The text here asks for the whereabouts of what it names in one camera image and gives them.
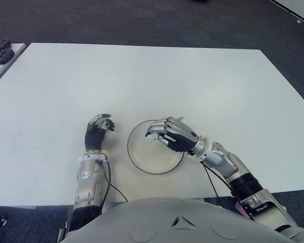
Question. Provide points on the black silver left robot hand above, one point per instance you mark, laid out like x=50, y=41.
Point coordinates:
x=93, y=138

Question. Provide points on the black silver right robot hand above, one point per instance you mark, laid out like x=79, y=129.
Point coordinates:
x=180, y=134

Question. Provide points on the green toothpaste tube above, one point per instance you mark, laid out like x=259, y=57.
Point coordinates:
x=152, y=138

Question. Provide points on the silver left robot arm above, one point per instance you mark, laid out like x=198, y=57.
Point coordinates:
x=87, y=172

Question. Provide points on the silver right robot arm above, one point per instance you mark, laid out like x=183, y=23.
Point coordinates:
x=223, y=162

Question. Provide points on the white plate with black rim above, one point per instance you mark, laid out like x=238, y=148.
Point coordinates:
x=147, y=159

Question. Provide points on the grey robot torso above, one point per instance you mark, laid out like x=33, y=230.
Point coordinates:
x=154, y=222

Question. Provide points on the pink cardboard box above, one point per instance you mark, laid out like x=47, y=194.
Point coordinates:
x=240, y=208

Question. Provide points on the white side table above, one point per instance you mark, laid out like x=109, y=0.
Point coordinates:
x=17, y=48

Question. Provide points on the dark game controller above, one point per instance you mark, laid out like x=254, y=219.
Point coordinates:
x=2, y=55
x=0, y=44

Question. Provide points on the white desk with black edge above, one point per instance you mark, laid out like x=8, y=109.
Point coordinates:
x=299, y=8

